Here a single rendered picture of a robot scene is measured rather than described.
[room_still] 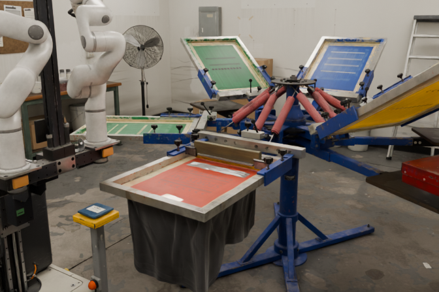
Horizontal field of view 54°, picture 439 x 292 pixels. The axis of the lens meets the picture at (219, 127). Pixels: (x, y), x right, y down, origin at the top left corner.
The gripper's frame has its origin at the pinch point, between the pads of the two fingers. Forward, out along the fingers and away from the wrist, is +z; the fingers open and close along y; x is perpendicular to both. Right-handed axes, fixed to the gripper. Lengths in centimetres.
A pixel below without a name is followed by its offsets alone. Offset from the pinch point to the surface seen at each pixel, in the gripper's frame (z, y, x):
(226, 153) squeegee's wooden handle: 37, 57, -72
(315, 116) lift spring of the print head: 60, 116, -51
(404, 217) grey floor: 213, 210, -92
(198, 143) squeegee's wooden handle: 43, 43, -61
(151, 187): 17, 19, -91
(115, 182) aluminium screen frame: 15, 3, -85
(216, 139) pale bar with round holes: 63, 54, -52
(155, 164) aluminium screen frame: 33, 20, -73
